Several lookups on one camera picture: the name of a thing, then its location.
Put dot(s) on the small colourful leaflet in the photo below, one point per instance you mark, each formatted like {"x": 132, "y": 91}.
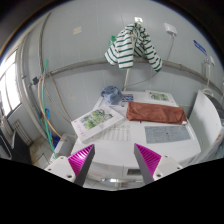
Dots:
{"x": 127, "y": 97}

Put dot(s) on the grey horizontal wall pipe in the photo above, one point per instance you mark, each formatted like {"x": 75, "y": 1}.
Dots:
{"x": 83, "y": 64}

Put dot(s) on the crumpled blue-grey cloth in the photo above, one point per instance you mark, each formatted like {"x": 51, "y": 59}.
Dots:
{"x": 111, "y": 95}

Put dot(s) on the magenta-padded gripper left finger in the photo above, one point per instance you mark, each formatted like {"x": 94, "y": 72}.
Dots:
{"x": 63, "y": 166}

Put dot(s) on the green white striped shirt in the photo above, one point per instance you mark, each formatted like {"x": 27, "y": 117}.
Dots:
{"x": 125, "y": 50}

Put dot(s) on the brown towel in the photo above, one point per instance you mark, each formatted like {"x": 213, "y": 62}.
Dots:
{"x": 153, "y": 112}

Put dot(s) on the blue wall sign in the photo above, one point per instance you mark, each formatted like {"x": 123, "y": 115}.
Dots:
{"x": 200, "y": 47}

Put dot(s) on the white board with green picture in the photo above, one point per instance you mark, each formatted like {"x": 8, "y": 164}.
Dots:
{"x": 159, "y": 96}
{"x": 96, "y": 120}

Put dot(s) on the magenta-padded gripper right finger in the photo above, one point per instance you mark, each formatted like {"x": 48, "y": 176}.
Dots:
{"x": 165, "y": 165}

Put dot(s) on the grey-blue printed sheet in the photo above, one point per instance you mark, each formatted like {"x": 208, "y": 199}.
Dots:
{"x": 166, "y": 134}

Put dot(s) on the window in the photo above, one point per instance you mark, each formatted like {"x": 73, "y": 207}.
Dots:
{"x": 10, "y": 86}

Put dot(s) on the white wall socket box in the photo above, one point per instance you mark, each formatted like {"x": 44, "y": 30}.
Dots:
{"x": 170, "y": 29}

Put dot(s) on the pale wall label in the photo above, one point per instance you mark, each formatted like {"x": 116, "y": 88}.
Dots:
{"x": 77, "y": 30}

